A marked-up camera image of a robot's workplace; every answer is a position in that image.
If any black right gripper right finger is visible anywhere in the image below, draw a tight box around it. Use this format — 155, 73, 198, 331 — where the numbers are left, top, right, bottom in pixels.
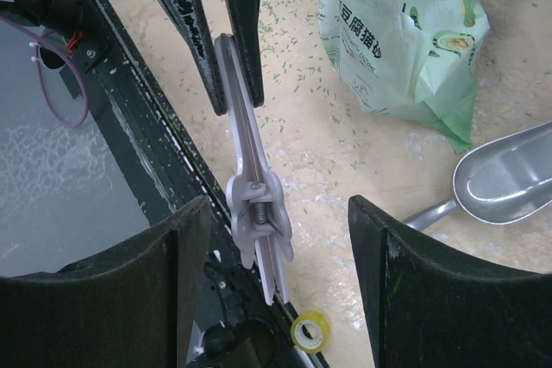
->
348, 196, 551, 367

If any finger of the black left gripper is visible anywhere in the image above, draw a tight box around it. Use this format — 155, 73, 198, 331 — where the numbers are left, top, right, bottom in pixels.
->
158, 0, 227, 115
225, 0, 265, 108

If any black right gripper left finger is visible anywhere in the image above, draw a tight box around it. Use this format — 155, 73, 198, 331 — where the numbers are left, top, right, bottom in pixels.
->
1, 196, 211, 367

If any silver metal scoop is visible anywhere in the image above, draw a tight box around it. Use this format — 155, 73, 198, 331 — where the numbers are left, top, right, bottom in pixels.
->
404, 122, 551, 231

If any black white bag sealing strip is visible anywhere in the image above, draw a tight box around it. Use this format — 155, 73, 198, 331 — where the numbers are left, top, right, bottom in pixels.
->
215, 34, 294, 305

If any green cat litter bag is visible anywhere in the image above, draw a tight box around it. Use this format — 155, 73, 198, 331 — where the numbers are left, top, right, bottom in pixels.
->
318, 0, 490, 153

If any yellow tape roll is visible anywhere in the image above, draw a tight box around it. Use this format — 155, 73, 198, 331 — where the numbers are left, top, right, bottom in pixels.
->
290, 310, 330, 354

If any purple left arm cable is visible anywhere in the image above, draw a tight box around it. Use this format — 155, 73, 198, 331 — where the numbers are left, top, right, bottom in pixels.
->
0, 12, 91, 128

